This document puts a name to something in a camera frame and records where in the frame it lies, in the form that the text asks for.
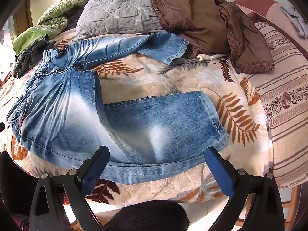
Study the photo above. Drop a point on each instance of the small white crumpled cloth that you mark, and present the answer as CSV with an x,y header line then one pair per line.
x,y
209,57

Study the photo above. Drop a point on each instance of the leaf print fleece blanket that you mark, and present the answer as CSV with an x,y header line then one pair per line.
x,y
149,81

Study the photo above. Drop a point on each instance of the green patterned cloth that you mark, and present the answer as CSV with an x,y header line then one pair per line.
x,y
62,9

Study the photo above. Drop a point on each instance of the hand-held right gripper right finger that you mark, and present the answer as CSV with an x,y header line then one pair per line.
x,y
221,170

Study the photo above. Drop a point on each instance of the plain green cloth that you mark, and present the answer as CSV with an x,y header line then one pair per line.
x,y
26,39

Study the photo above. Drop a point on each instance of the grey quilted pillow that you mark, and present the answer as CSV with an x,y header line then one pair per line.
x,y
120,9

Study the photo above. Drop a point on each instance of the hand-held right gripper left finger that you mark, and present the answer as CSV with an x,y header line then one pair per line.
x,y
96,164

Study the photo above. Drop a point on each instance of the blue denim pants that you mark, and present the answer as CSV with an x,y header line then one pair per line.
x,y
72,115

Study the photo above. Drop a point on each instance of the dark purple cloth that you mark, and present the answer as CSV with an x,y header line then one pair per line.
x,y
73,21

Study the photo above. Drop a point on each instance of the brown jacket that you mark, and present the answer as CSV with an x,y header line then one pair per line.
x,y
197,24

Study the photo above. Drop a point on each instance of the person's dark trousers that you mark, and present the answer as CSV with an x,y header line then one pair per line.
x,y
149,219

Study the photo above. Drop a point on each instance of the dark grey denim garment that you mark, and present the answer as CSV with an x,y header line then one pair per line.
x,y
26,57

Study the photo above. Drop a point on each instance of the wooden door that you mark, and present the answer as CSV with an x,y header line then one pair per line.
x,y
22,14

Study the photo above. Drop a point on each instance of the pink cushion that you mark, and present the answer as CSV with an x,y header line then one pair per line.
x,y
259,4

